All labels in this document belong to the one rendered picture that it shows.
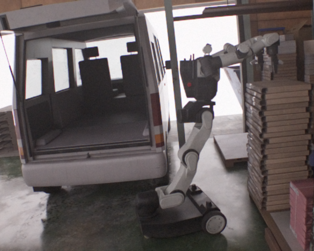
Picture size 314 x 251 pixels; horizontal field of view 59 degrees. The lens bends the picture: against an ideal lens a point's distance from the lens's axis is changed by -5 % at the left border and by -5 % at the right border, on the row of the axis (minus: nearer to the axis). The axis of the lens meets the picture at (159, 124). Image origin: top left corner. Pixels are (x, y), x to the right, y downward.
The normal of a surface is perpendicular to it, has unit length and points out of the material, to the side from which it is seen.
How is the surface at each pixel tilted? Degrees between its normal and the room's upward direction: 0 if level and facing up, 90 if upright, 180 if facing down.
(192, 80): 88
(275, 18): 90
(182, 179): 90
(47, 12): 106
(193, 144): 90
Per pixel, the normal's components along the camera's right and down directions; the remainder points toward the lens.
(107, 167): -0.03, 0.16
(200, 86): -0.03, 0.39
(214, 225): 0.23, 0.19
